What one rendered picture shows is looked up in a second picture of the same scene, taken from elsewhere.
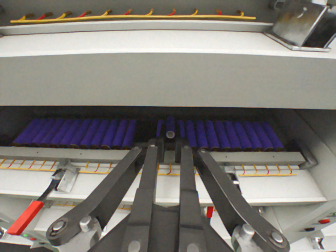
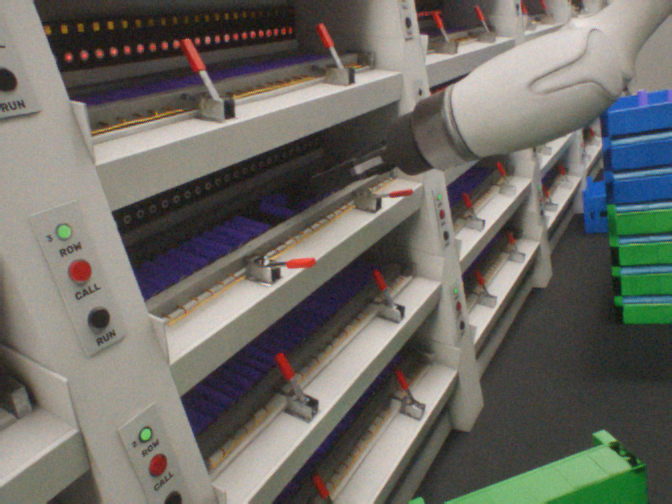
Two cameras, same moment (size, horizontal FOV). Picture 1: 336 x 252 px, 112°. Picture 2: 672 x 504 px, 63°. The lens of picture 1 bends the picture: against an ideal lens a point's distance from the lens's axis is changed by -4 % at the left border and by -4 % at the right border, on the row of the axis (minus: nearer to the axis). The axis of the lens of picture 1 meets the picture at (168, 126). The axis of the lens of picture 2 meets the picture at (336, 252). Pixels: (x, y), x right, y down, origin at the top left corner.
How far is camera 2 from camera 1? 0.71 m
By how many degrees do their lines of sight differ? 51
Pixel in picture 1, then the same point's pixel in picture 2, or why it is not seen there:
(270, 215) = (420, 258)
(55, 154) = (227, 261)
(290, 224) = (432, 238)
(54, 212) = (222, 482)
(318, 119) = (369, 136)
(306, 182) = (404, 183)
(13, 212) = (197, 459)
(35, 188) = (248, 300)
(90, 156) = (260, 242)
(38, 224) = not seen: outside the picture
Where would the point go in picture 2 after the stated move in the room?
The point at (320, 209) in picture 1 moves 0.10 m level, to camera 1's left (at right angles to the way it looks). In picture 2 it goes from (428, 198) to (405, 216)
